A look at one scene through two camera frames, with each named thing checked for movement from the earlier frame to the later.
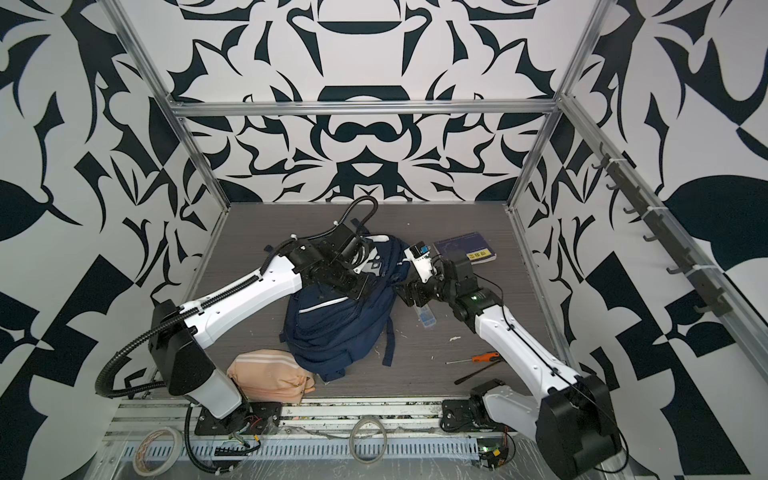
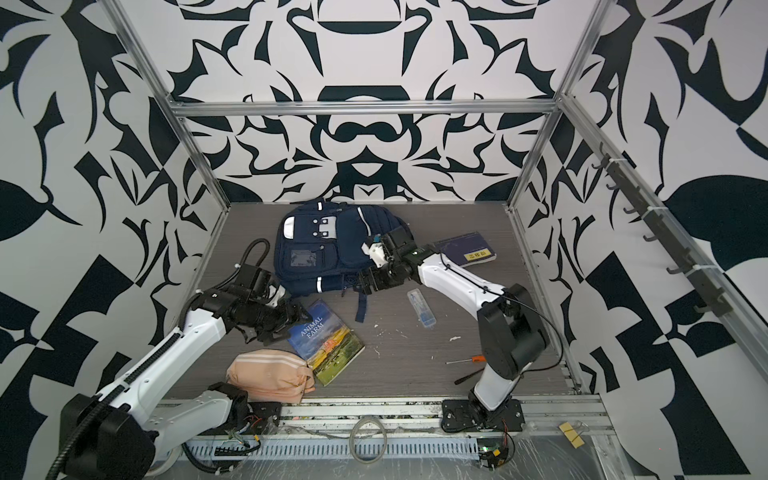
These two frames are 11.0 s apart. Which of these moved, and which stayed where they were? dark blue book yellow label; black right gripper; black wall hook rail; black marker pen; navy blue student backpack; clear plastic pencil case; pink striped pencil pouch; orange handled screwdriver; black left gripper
Moved: black right gripper; black left gripper; navy blue student backpack
Stayed: dark blue book yellow label; clear plastic pencil case; black marker pen; pink striped pencil pouch; black wall hook rail; orange handled screwdriver
